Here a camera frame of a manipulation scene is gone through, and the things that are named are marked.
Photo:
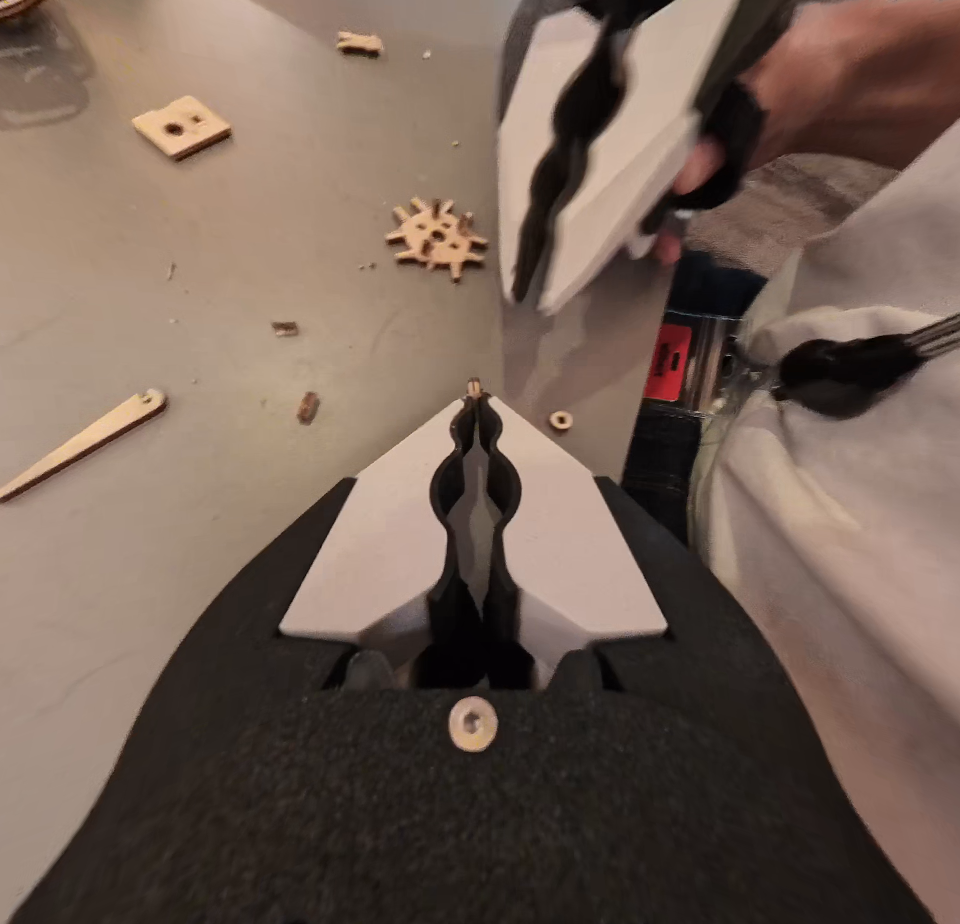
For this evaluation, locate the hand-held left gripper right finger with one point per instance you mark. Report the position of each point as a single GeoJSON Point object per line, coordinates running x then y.
{"type": "Point", "coordinates": [570, 564]}

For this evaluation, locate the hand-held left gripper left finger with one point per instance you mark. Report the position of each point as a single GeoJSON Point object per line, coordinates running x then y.
{"type": "Point", "coordinates": [360, 564]}

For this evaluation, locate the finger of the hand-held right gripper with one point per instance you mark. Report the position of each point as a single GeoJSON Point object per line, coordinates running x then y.
{"type": "Point", "coordinates": [525, 151]}
{"type": "Point", "coordinates": [652, 113]}

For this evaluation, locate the grey desk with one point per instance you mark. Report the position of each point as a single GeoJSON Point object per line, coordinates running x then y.
{"type": "Point", "coordinates": [150, 601]}

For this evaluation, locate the person's right hand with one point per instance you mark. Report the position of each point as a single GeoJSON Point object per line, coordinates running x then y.
{"type": "Point", "coordinates": [825, 83]}

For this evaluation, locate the person's dark pants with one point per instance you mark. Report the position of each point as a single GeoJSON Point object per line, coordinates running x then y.
{"type": "Point", "coordinates": [660, 474]}

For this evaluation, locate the wooden gear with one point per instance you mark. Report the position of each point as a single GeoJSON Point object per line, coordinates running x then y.
{"type": "Point", "coordinates": [409, 233]}

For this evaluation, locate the bone-shaped wooden piece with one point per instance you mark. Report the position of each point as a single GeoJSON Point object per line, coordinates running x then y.
{"type": "Point", "coordinates": [358, 44]}

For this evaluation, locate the small toothed wooden piece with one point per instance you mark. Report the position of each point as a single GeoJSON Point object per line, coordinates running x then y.
{"type": "Point", "coordinates": [285, 330]}

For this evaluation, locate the silver pack with red label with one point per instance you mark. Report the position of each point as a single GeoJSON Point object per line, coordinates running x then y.
{"type": "Point", "coordinates": [712, 361]}

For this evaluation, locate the person's white shirt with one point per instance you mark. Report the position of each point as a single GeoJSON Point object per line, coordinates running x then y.
{"type": "Point", "coordinates": [825, 564]}

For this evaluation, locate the wooden wedge piece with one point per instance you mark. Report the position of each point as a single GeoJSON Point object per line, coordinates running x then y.
{"type": "Point", "coordinates": [82, 444]}

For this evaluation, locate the square wooden piece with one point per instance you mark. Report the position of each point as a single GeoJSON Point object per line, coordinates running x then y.
{"type": "Point", "coordinates": [154, 125]}

